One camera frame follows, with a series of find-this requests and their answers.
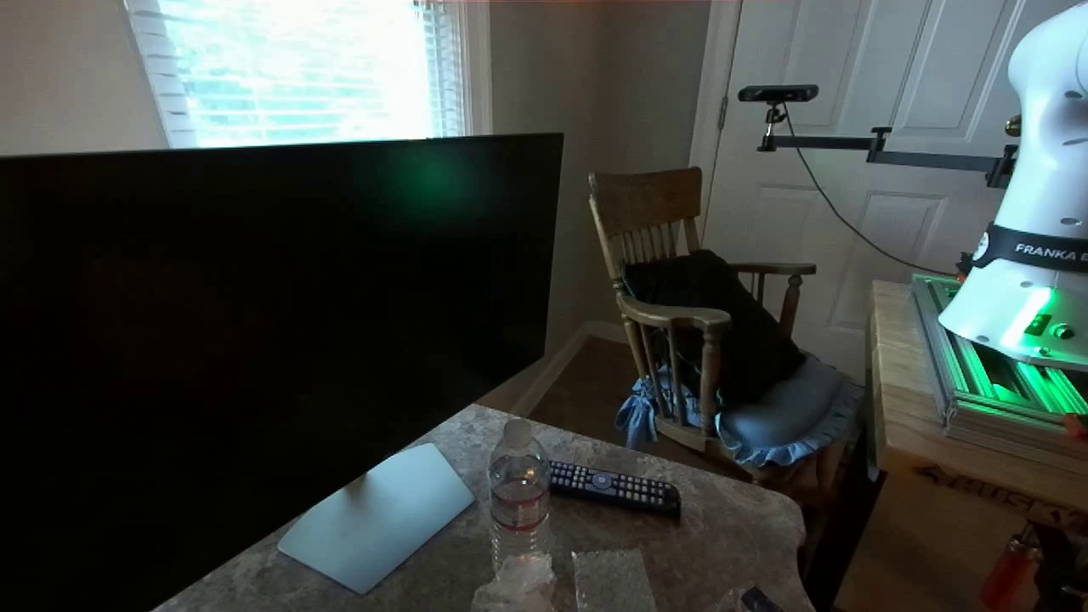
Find clear plastic water bottle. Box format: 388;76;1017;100
484;414;558;571

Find wooden rocking chair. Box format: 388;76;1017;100
583;165;871;483

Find black remote control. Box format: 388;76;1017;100
545;457;686;524

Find black stereo camera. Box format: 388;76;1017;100
736;78;823;110

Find black camera cable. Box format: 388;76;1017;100
782;114;969;284

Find black screen television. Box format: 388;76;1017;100
0;131;568;612

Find red tool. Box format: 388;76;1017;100
976;516;1088;612

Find black camera boom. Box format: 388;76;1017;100
755;104;1012;177

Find black bag on chair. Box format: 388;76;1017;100
621;246;812;407

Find robot mounting platform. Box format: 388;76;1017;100
864;277;1088;516

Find crumpled clear plastic wrap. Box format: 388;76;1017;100
467;550;560;612

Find white panel door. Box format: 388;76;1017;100
686;0;1088;385

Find large white window blinds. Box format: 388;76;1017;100
119;0;475;152

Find blue seat cushion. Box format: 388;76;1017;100
613;353;849;474

